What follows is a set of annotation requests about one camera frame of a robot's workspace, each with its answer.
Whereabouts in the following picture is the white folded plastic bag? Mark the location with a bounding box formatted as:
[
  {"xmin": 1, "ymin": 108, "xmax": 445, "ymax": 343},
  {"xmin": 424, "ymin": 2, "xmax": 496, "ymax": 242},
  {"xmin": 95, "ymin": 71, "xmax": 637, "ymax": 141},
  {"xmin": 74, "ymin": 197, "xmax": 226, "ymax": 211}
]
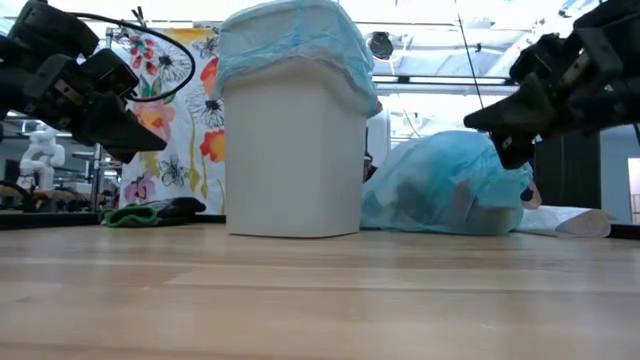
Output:
[{"xmin": 514, "ymin": 204, "xmax": 612, "ymax": 239}]

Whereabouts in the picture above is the thin black pole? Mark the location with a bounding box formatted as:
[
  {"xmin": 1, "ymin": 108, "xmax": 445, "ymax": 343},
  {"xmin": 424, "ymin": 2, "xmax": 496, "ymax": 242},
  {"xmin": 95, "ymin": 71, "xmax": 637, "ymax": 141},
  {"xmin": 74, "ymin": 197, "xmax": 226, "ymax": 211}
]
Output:
[{"xmin": 457, "ymin": 14, "xmax": 486, "ymax": 110}]

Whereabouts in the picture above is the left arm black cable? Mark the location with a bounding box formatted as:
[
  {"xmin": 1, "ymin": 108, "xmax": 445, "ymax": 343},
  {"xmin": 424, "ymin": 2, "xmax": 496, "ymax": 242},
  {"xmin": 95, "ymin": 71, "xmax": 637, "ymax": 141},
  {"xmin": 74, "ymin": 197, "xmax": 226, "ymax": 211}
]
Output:
[{"xmin": 69, "ymin": 11, "xmax": 197, "ymax": 104}]

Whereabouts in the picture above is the translucent blue bag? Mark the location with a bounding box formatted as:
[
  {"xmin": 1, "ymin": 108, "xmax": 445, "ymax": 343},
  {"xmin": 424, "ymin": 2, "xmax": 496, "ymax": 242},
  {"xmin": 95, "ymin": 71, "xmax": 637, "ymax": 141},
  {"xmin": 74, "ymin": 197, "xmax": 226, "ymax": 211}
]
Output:
[{"xmin": 213, "ymin": 0, "xmax": 382, "ymax": 119}]

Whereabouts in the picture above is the white humanoid robot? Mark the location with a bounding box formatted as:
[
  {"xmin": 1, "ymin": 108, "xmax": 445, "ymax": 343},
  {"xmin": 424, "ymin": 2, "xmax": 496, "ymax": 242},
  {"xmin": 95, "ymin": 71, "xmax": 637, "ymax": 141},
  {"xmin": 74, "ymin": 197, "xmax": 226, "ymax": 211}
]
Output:
[{"xmin": 18, "ymin": 124, "xmax": 66, "ymax": 192}]

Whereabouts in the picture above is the round black speaker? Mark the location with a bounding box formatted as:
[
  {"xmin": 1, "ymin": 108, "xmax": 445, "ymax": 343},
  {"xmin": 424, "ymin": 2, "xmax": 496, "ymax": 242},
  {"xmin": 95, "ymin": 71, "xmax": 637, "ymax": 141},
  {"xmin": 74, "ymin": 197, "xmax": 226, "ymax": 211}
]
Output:
[{"xmin": 368, "ymin": 30, "xmax": 396, "ymax": 62}]

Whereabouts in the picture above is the black glove green cuff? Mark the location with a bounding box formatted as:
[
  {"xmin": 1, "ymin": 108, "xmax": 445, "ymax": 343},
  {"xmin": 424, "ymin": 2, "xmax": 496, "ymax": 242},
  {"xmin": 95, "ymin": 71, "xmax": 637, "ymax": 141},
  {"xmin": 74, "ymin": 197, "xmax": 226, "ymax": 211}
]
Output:
[{"xmin": 98, "ymin": 197, "xmax": 207, "ymax": 229}]

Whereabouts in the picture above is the black partition wall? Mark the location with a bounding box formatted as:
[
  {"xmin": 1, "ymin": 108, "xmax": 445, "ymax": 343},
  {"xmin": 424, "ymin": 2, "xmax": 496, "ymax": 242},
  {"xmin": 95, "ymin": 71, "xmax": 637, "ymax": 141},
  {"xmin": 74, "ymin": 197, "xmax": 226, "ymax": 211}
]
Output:
[{"xmin": 532, "ymin": 130, "xmax": 601, "ymax": 210}]

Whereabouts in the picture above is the white plastic trash bin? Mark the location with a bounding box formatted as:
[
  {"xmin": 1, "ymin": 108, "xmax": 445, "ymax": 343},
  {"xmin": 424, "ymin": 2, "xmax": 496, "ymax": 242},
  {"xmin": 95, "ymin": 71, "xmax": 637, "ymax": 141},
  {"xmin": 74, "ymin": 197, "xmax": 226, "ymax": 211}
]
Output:
[{"xmin": 223, "ymin": 58, "xmax": 369, "ymax": 239}]

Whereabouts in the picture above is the brown cardboard piece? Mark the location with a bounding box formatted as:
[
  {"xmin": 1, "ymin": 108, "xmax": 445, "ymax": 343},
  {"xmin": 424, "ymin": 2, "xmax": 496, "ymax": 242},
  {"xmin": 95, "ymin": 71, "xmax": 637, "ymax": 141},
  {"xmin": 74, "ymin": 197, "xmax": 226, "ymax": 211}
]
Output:
[{"xmin": 519, "ymin": 179, "xmax": 543, "ymax": 211}]

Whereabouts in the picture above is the pale pink panel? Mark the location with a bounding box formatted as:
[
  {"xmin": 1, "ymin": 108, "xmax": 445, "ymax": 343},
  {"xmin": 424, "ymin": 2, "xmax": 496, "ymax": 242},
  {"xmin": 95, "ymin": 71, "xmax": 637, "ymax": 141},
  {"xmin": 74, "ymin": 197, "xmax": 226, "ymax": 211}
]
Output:
[{"xmin": 627, "ymin": 157, "xmax": 640, "ymax": 225}]

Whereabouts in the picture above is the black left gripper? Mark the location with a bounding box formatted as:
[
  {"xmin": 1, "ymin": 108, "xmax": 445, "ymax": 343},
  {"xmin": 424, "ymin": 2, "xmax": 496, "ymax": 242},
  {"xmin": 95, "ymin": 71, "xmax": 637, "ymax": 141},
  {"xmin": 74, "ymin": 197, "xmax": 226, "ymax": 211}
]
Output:
[{"xmin": 22, "ymin": 52, "xmax": 169, "ymax": 164}]

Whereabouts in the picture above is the blue bin liner bag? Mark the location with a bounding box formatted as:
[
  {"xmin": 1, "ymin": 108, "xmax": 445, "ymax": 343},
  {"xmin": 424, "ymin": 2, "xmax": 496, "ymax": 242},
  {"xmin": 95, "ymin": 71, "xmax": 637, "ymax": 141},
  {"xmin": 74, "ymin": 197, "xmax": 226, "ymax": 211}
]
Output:
[{"xmin": 359, "ymin": 130, "xmax": 534, "ymax": 236}]

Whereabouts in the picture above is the black aluminium rig frame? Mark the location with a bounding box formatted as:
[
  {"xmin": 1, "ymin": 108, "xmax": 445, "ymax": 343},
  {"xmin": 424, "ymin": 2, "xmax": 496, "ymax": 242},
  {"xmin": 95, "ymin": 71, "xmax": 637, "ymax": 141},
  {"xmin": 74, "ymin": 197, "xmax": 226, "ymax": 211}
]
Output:
[{"xmin": 0, "ymin": 212, "xmax": 640, "ymax": 241}]

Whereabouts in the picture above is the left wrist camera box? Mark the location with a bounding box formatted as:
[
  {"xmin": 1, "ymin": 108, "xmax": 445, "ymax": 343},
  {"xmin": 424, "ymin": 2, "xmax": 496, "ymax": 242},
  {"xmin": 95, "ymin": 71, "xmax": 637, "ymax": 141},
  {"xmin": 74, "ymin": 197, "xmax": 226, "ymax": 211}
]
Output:
[{"xmin": 81, "ymin": 48, "xmax": 141, "ymax": 100}]

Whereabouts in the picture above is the floral print curtain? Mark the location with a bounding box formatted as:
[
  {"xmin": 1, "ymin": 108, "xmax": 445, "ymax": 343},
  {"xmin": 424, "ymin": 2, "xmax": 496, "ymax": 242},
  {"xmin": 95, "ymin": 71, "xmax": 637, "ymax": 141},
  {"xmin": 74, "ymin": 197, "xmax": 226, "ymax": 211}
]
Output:
[{"xmin": 112, "ymin": 27, "xmax": 229, "ymax": 216}]

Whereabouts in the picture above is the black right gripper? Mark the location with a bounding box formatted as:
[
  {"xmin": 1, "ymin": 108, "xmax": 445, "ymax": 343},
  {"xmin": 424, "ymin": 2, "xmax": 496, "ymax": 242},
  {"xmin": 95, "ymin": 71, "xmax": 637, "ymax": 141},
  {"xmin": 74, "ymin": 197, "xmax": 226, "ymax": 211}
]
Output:
[{"xmin": 463, "ymin": 9, "xmax": 640, "ymax": 170}]

